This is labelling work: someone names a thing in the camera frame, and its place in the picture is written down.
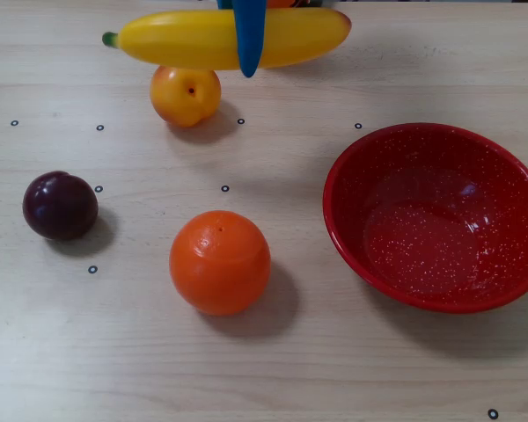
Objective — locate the orange toy fruit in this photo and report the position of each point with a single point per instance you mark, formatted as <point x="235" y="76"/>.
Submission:
<point x="220" y="268"/>

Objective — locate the dark purple toy plum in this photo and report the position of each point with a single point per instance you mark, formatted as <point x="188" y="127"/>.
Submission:
<point x="59" y="206"/>

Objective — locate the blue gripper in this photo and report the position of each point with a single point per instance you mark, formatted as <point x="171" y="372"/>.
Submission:
<point x="249" y="40"/>

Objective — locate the yellow toy banana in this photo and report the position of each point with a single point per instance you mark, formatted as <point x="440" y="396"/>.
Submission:
<point x="180" y="39"/>

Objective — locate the yellow orange toy peach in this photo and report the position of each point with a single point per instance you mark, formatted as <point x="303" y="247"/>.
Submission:
<point x="185" y="101"/>

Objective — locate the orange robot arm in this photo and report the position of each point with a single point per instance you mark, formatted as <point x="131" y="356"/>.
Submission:
<point x="281" y="2"/>

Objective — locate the red speckled bowl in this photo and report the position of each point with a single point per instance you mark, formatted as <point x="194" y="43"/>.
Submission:
<point x="422" y="246"/>

